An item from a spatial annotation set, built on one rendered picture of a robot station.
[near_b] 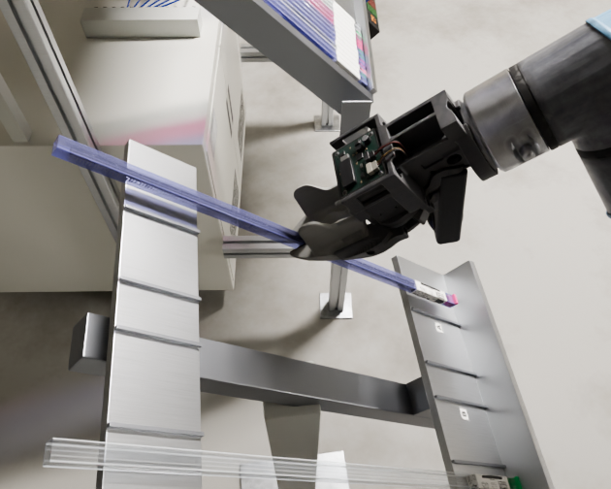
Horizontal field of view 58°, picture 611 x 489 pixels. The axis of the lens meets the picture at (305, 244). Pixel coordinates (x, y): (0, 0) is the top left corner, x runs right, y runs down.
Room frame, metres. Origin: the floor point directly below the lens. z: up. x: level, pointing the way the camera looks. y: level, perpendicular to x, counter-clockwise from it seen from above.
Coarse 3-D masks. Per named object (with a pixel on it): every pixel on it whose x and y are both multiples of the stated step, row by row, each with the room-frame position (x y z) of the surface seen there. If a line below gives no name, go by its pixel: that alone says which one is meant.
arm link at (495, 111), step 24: (504, 72) 0.36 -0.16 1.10; (480, 96) 0.34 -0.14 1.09; (504, 96) 0.33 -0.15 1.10; (480, 120) 0.32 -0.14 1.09; (504, 120) 0.32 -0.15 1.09; (528, 120) 0.31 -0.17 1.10; (480, 144) 0.31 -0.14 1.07; (504, 144) 0.31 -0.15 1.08; (528, 144) 0.31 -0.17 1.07; (504, 168) 0.30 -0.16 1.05
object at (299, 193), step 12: (300, 192) 0.34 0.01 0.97; (312, 192) 0.35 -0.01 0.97; (324, 192) 0.35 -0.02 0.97; (336, 192) 0.35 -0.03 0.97; (300, 204) 0.34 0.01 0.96; (312, 204) 0.34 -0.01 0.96; (324, 204) 0.35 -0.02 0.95; (336, 204) 0.35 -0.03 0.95; (312, 216) 0.34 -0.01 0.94; (324, 216) 0.34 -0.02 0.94; (336, 216) 0.34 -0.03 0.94; (348, 216) 0.34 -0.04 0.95
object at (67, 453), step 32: (64, 448) 0.08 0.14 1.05; (96, 448) 0.09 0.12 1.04; (128, 448) 0.09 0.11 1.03; (160, 448) 0.09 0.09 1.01; (320, 480) 0.10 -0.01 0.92; (352, 480) 0.10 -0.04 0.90; (384, 480) 0.10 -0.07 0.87; (416, 480) 0.11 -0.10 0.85; (448, 480) 0.12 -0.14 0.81; (512, 480) 0.13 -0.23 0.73
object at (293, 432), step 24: (264, 408) 0.19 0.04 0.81; (288, 408) 0.19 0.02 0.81; (312, 408) 0.19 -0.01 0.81; (288, 432) 0.18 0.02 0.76; (312, 432) 0.18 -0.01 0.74; (288, 456) 0.18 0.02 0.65; (312, 456) 0.18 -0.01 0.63; (336, 456) 0.34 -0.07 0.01; (264, 480) 0.28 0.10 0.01; (288, 480) 0.18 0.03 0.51
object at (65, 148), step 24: (72, 144) 0.30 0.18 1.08; (96, 168) 0.30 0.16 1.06; (120, 168) 0.30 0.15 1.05; (168, 192) 0.30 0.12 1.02; (192, 192) 0.31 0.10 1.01; (216, 216) 0.31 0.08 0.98; (240, 216) 0.31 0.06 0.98; (288, 240) 0.31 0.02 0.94; (336, 264) 0.32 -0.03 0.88; (360, 264) 0.33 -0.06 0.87; (408, 288) 0.33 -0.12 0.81
